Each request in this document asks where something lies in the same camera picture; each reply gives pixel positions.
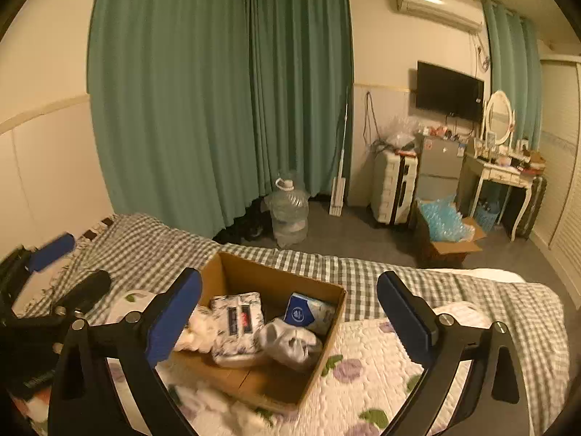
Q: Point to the grey white cloth bundle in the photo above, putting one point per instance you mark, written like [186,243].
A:
[296,348]

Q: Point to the oval vanity mirror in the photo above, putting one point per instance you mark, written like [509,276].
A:
[499,119]

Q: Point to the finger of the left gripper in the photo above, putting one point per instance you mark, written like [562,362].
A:
[21,262]
[79,300]

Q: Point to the white hard suitcase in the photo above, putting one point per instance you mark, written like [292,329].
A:
[393,187]

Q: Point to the brown cardboard box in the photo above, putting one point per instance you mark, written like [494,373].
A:
[271,386]

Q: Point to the white dressing table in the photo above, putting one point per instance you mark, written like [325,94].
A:
[533,185]

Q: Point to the white cotton ball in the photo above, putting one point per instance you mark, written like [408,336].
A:
[199,333]

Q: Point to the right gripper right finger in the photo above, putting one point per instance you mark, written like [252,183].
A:
[493,400]

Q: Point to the large green curtain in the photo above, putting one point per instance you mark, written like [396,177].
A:
[198,105]

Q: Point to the floral white quilt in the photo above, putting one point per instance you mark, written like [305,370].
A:
[364,382]

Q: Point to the patterned tissue pack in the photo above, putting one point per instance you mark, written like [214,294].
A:
[239,319]

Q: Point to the grey mini fridge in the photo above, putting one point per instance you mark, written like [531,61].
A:
[439,168]

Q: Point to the clear water jug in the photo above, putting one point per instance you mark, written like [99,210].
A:
[289,210]

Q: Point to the blue plastic basket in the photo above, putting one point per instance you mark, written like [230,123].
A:
[486,214]

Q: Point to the blue white tissue pack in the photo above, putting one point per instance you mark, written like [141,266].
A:
[309,313]

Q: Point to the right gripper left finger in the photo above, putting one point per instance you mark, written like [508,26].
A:
[83,398]

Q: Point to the grey checkered bed sheet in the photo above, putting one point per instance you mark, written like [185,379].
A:
[140,252]

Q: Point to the clear plastic bag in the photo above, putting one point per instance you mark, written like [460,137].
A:
[401,131]

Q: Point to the white air conditioner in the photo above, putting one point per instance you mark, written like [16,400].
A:
[458,14]

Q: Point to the black wall television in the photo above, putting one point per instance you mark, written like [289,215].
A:
[449,92]

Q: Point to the green window curtain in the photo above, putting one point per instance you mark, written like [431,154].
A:
[516,67]

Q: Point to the white flat mop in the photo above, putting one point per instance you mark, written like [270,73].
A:
[339,181]

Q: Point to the cardboard box of bottles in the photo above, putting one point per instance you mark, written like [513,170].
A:
[442,235]

